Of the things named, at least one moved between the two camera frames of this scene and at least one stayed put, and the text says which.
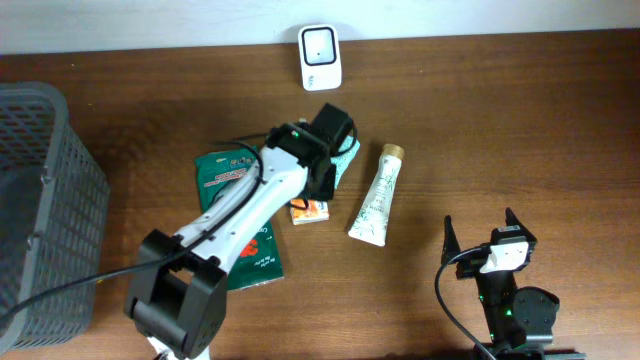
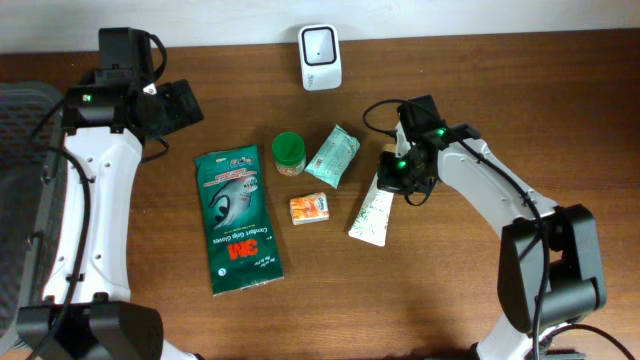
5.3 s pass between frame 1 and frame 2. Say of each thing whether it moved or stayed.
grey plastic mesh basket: stayed
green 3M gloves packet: stayed
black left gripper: moved
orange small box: stayed
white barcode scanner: stayed
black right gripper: moved
